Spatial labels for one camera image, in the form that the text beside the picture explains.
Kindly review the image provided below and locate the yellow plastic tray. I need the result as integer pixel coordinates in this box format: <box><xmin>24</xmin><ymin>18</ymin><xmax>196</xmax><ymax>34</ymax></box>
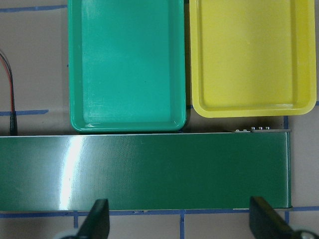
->
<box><xmin>189</xmin><ymin>0</ymin><xmax>317</xmax><ymax>118</ymax></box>

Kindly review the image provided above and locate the green conveyor belt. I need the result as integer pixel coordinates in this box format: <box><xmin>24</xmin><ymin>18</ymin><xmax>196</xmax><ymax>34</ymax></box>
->
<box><xmin>0</xmin><ymin>131</ymin><xmax>291</xmax><ymax>211</ymax></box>

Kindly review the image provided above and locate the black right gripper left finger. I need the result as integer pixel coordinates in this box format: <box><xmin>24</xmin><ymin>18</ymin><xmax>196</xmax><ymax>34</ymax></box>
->
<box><xmin>76</xmin><ymin>199</ymin><xmax>110</xmax><ymax>239</ymax></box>

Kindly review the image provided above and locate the red black power cable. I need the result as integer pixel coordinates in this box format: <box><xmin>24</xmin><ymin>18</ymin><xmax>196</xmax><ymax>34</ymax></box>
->
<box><xmin>0</xmin><ymin>49</ymin><xmax>18</xmax><ymax>136</ymax></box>

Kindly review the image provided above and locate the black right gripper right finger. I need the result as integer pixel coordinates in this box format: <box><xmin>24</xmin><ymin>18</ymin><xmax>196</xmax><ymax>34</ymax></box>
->
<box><xmin>249</xmin><ymin>196</ymin><xmax>295</xmax><ymax>239</ymax></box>

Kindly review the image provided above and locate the green plastic tray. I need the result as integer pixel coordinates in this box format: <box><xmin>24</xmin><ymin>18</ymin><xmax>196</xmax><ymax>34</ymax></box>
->
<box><xmin>68</xmin><ymin>0</ymin><xmax>186</xmax><ymax>133</ymax></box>

